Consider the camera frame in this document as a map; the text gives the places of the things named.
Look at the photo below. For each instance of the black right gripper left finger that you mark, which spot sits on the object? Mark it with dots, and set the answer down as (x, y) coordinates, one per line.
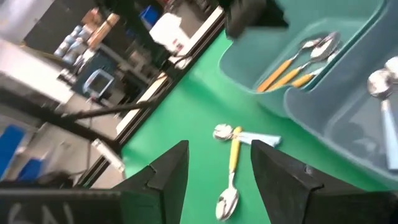
(161, 193)

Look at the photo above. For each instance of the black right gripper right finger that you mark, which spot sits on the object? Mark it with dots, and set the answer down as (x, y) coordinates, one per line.
(295, 193)

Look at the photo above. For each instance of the teal green plastic bin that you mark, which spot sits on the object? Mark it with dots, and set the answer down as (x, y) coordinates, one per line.
(248, 56)

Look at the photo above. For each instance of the silver mounting plate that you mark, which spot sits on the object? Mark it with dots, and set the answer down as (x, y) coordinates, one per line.
(109, 155)

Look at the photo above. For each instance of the white box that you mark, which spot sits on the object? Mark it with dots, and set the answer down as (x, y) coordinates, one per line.
(168, 31)

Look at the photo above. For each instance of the blue grey plastic bin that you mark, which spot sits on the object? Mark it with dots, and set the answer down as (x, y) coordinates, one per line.
(342, 124)

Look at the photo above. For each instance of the green table mat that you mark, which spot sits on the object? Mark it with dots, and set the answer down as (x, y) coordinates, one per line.
(202, 102)

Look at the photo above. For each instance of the blue crate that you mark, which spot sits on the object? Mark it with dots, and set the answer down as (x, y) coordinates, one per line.
(149, 15)

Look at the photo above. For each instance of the blue chair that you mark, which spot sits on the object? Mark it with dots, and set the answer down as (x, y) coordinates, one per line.
(11, 146)
(31, 169)

